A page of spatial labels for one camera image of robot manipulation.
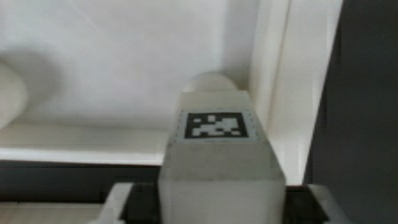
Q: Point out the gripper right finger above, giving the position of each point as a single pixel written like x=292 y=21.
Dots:
x=312 y=207

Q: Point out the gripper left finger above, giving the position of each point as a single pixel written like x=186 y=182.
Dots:
x=130 y=207

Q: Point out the white table leg tagged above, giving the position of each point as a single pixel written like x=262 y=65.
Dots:
x=221 y=182

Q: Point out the white square table top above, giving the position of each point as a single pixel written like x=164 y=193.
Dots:
x=102 y=56

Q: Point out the white right fence wall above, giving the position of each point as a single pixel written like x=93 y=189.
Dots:
x=312 y=26

